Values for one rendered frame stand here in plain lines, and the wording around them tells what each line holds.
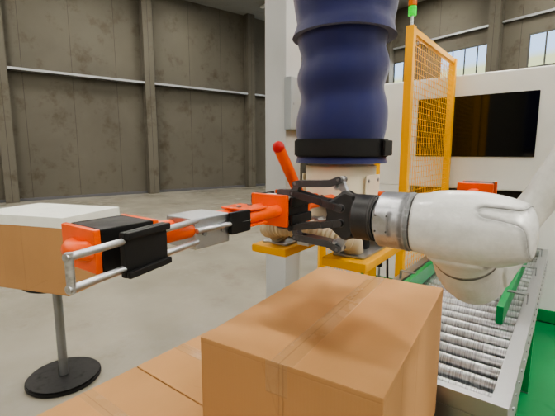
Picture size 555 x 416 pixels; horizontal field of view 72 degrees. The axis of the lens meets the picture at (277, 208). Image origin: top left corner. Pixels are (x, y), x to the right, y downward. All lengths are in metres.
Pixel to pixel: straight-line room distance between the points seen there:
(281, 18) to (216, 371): 2.01
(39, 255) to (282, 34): 1.78
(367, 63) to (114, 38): 12.66
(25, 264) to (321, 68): 1.91
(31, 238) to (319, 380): 1.83
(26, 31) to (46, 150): 3.11
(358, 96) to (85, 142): 12.06
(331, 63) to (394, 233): 0.42
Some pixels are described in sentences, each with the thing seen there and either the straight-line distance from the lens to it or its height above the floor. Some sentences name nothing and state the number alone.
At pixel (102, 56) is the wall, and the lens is 13.16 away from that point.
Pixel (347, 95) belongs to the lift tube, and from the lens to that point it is 0.86.
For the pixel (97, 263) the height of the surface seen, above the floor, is 1.22.
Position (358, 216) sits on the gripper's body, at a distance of 0.61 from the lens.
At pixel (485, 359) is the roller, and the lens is 1.79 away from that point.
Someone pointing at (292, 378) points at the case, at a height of 0.92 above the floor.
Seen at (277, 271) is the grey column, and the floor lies 0.58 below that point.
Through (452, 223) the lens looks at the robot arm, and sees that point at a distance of 0.56.
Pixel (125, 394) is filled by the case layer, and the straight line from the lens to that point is 1.49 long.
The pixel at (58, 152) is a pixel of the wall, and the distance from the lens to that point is 12.60.
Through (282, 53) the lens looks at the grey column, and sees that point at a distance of 2.41.
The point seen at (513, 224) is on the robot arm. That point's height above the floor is 1.25.
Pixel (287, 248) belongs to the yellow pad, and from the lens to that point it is 0.87.
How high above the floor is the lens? 1.34
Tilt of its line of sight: 8 degrees down
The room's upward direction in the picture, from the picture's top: straight up
